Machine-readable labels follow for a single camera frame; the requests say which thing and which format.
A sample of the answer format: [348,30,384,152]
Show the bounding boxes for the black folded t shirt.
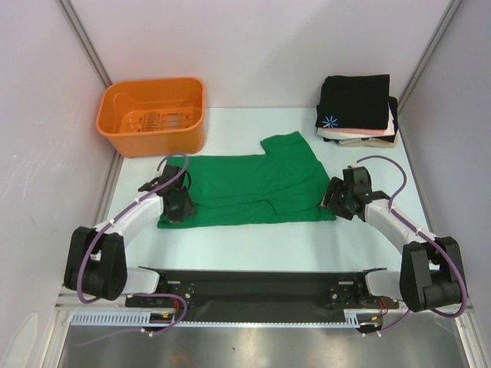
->
[315,74,390,130]

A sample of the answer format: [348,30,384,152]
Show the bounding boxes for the aluminium corner post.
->
[398,0,464,113]
[55,0,112,88]

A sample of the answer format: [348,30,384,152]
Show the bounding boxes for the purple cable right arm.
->
[352,154,471,337]

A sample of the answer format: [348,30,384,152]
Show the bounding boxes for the green t shirt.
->
[157,132,336,229]

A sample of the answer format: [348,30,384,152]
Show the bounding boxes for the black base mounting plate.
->
[125,270,399,322]

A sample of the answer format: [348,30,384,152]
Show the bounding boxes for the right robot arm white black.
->
[321,166,468,318]

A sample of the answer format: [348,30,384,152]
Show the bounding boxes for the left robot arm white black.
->
[64,165,196,307]

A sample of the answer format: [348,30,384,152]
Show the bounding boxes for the aluminium corner post left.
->
[55,0,112,88]

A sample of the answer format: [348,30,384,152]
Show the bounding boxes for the orange plastic basket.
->
[96,77,206,158]

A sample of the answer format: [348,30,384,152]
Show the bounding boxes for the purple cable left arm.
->
[74,153,192,348]

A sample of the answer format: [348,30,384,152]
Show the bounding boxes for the aluminium frame rail front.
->
[53,279,473,312]

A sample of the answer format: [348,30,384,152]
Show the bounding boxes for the aluminium corner post right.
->
[398,0,464,113]

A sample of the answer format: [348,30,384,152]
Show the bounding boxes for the grey cable duct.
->
[71,310,381,329]

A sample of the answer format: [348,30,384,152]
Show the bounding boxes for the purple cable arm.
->
[74,153,192,348]
[352,154,471,337]

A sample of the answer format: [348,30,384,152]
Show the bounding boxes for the cream folded t shirt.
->
[318,96,399,148]

